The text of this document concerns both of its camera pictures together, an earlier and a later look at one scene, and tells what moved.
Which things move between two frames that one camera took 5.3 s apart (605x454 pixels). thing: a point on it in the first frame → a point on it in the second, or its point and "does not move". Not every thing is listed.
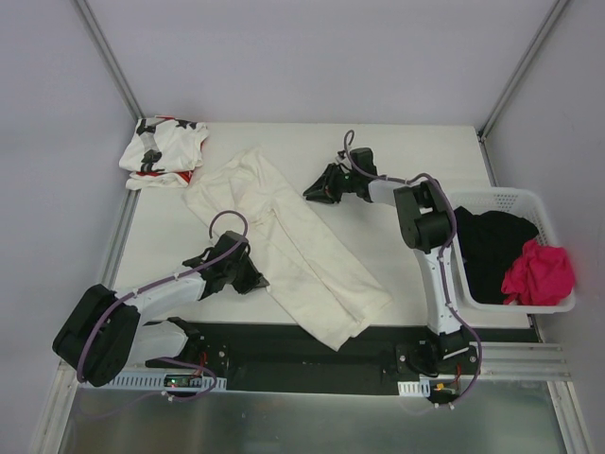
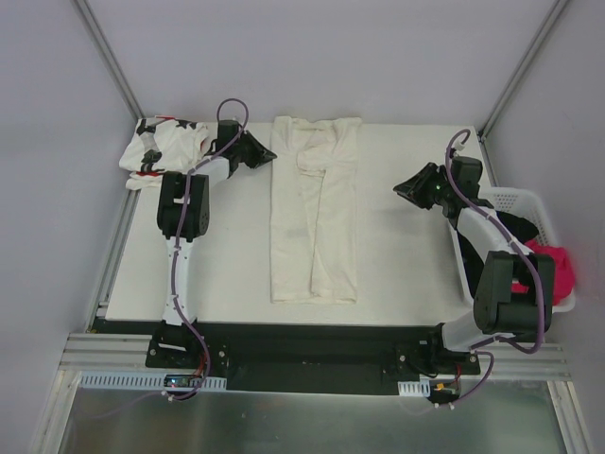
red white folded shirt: x=144 y=180 does not move
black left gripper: x=239 y=270 → x=249 y=148
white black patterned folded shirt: x=163 y=144 does not move
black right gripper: x=335 y=181 → x=430 y=184
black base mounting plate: x=277 y=358 does not move
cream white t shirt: x=305 y=271 → x=313 y=200
